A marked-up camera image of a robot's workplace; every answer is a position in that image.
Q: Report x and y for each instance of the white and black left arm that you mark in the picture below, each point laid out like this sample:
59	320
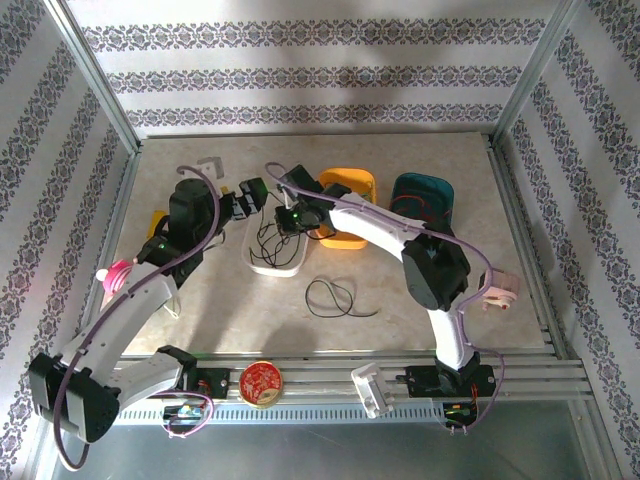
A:
125	310

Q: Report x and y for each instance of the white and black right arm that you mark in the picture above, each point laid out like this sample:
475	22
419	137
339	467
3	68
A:
370	225

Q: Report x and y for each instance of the yellow plastic object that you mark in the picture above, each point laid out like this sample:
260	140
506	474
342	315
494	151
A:
157	222

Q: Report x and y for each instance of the orange plastic bin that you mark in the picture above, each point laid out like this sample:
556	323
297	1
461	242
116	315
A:
345	240

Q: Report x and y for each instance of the white plastic bin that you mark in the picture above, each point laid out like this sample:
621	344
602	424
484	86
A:
280	271

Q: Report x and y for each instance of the pink ribbed spool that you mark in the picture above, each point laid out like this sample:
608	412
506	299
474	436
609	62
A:
117	275

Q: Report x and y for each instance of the teal plastic bin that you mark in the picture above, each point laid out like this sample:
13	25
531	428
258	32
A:
425	186

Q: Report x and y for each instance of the red round tin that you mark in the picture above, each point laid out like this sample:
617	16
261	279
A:
260	385

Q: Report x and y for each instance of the pale pink plastic object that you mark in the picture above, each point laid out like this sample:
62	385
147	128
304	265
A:
502	290

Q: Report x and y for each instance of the small circuit board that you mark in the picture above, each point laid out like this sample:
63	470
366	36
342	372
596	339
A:
182	411
460	411

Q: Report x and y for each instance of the aluminium frame rail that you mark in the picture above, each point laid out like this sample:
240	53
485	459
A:
320	372

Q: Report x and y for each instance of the aluminium frame post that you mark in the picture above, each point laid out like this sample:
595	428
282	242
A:
100	85
530	80

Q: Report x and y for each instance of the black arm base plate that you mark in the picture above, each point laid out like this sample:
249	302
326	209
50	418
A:
420	380
212	382

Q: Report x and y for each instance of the white plastic bracket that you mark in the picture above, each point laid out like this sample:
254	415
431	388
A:
372	390

